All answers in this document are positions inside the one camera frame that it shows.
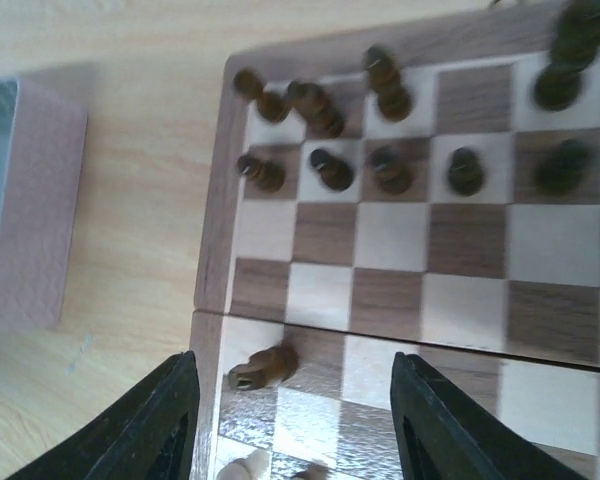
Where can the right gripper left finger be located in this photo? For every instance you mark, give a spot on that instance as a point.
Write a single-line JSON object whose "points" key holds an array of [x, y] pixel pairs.
{"points": [[148, 433]]}

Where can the left metal tin tray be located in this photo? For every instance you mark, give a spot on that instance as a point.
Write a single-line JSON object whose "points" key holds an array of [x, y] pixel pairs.
{"points": [[42, 138]]}

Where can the white chess piece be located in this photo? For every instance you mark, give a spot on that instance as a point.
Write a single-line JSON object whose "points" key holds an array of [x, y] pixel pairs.
{"points": [[250, 467]]}

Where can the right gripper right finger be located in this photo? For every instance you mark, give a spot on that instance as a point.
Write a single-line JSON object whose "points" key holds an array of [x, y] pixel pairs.
{"points": [[442, 433]]}

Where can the dark pawn chess piece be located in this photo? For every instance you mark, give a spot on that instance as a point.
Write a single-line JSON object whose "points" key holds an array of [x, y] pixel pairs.
{"points": [[335, 173], [266, 175], [465, 173], [563, 169]]}

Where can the dark tall chess piece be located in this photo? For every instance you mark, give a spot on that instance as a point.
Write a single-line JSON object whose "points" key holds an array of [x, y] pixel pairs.
{"points": [[572, 50]]}

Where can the dark knight chess piece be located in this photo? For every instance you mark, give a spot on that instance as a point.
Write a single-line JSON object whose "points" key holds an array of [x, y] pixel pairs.
{"points": [[264, 368]]}

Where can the wooden chess board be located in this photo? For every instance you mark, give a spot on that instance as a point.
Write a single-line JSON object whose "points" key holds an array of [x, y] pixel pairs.
{"points": [[500, 290]]}

